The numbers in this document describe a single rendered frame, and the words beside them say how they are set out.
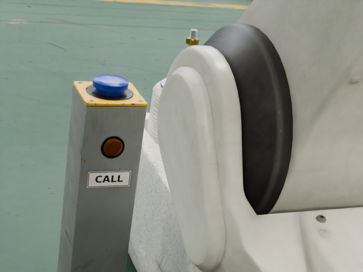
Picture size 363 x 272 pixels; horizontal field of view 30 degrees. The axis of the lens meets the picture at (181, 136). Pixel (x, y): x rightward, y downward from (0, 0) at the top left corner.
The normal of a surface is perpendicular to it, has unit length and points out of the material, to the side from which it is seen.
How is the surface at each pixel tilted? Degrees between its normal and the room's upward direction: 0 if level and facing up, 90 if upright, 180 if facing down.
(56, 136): 0
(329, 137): 107
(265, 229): 40
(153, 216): 90
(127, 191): 90
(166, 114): 90
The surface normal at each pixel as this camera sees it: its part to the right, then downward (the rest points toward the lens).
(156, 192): -0.93, 0.01
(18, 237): 0.14, -0.91
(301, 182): 0.32, 0.63
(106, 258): 0.33, 0.41
